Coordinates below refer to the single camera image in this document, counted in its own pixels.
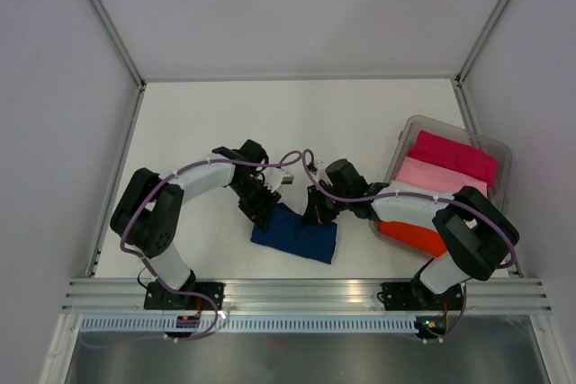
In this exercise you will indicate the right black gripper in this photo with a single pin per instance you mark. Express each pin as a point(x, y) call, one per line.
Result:
point(314, 211)

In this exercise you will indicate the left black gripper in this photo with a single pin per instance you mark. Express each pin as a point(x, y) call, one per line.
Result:
point(259, 210)

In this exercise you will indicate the blue t-shirt with print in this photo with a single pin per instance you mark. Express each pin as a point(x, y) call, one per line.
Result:
point(286, 232)

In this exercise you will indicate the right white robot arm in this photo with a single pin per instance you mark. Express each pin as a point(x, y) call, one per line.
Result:
point(477, 237)

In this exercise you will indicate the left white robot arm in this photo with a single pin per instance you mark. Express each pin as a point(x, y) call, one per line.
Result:
point(147, 214)

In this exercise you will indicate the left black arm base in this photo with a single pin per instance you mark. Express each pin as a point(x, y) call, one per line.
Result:
point(158, 298)

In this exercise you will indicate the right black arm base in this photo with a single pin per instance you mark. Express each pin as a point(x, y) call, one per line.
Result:
point(408, 296)

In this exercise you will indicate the white folded t-shirt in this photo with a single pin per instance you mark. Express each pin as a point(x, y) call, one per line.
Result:
point(405, 187)

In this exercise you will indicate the light pink folded t-shirt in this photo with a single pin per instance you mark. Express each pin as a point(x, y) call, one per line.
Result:
point(436, 178)

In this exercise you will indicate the orange folded t-shirt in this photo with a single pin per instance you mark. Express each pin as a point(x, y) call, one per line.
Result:
point(425, 240)

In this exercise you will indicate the clear plastic storage bin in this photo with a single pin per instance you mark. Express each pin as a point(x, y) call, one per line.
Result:
point(495, 150)

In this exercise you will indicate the magenta folded t-shirt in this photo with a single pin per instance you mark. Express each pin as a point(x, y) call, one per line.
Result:
point(455, 156)

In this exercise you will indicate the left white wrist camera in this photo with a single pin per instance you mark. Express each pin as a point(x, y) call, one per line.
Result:
point(277, 177)

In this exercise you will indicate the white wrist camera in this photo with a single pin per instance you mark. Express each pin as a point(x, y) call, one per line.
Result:
point(277, 177)
point(317, 168)

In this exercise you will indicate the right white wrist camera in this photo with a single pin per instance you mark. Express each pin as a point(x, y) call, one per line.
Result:
point(317, 168)

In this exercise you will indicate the white slotted cable duct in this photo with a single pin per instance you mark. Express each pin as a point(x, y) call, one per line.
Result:
point(314, 324)

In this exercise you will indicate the aluminium front rail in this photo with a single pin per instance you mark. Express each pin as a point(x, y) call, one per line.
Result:
point(500, 296)

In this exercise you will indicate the left aluminium frame post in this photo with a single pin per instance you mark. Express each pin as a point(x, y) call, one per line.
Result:
point(116, 41)

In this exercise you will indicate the aluminium frame post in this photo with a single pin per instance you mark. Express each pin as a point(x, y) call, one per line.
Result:
point(116, 41)
point(482, 39)

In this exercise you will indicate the right aluminium frame post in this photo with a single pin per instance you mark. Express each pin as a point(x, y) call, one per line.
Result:
point(482, 39)

